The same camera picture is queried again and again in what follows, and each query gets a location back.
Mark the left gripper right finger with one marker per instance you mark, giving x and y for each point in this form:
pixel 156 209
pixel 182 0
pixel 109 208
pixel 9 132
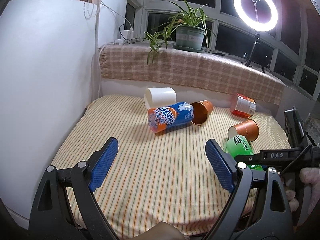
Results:
pixel 257 207

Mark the green plant pot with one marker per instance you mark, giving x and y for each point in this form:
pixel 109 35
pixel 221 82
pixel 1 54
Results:
pixel 189 39

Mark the striped yellow mattress cover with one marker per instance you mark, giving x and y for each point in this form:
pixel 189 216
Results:
pixel 154 177

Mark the plaid windowsill cloth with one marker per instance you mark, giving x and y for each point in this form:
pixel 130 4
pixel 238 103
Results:
pixel 183 68

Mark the white power adapter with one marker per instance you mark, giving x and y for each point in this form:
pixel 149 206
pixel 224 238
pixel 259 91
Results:
pixel 126 37

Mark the white paper cup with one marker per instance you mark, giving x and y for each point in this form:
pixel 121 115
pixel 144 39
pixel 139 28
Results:
pixel 159 97

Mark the orange cup near green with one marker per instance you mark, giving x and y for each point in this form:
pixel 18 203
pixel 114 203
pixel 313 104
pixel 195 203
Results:
pixel 249 129

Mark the blue orange Arctic Ocean cup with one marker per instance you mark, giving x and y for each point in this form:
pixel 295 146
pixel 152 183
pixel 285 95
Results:
pixel 162 118

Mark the operator hand brown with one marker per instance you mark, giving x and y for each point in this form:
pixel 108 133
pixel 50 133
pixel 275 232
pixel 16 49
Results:
pixel 161 231

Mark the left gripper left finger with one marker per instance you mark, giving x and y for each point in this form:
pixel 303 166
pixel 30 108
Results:
pixel 51 214

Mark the white ring light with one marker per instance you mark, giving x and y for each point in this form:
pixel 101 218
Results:
pixel 255 23

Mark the black tripod stand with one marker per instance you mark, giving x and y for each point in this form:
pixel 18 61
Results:
pixel 255 47

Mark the red white printed cup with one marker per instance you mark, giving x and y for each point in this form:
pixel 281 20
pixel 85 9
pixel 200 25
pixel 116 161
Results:
pixel 242 106

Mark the spider plant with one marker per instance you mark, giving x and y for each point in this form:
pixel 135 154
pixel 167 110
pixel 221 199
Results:
pixel 186 15

